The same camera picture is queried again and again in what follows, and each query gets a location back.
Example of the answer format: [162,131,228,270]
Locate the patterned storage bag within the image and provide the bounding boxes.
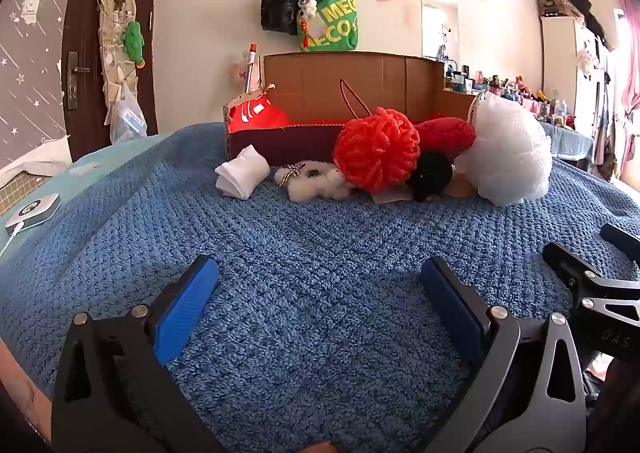
[536,0,583,18]

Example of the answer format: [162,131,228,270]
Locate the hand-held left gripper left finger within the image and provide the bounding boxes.
[51,254,226,453]

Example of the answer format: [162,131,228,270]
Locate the white wardrobe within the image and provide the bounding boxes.
[540,15,616,134]

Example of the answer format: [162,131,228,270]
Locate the row of cosmetic bottles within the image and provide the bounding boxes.
[442,60,578,128]

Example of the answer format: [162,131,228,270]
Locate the white plush toy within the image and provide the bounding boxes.
[273,160,357,204]

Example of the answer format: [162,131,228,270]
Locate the green tote bag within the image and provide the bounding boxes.
[299,0,360,52]

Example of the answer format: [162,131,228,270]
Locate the green plush toy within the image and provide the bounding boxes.
[121,21,148,70]

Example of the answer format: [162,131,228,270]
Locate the black pompom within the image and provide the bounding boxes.
[407,151,454,204]

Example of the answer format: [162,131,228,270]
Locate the metal stick with red cap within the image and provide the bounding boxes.
[244,44,257,94]

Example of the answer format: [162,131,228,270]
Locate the red crochet net ball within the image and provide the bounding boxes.
[333,106,422,194]

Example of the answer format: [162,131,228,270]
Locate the white cloth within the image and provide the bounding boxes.
[215,144,272,201]
[0,135,73,186]

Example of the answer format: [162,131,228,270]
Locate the wall mirror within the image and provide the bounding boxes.
[418,0,460,61]

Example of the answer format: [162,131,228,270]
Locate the dark brown door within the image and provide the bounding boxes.
[62,0,165,164]

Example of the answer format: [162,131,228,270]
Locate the white mesh bath pouf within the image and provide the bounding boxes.
[454,92,553,208]

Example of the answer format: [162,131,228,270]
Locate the hanging clothes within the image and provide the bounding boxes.
[592,33,626,181]

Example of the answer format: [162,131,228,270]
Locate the white crumpled cloth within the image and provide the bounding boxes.
[0,135,73,186]

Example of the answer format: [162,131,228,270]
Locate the person's leg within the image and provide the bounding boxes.
[0,338,53,444]

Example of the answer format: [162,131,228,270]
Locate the beige hanging wall organizer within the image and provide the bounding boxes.
[96,0,138,126]

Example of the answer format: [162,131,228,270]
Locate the metal door handle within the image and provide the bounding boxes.
[66,51,92,110]

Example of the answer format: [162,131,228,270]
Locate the light teal bed sheet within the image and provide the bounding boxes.
[0,133,173,259]

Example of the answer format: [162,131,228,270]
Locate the cardboard box with red lining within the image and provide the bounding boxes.
[222,51,488,168]

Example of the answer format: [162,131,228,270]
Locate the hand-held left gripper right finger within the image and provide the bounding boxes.
[415,257,587,453]

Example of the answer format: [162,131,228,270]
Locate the white square device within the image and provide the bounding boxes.
[5,193,62,235]

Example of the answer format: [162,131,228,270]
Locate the pink curtain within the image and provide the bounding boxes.
[612,0,640,184]

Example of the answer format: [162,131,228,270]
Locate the white cable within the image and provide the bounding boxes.
[0,225,26,259]

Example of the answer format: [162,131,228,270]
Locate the translucent plastic bag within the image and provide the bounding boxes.
[109,83,149,144]

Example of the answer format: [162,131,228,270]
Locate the black backpack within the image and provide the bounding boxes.
[260,0,303,36]

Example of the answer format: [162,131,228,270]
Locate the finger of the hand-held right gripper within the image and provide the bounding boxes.
[542,242,640,319]
[600,223,640,259]

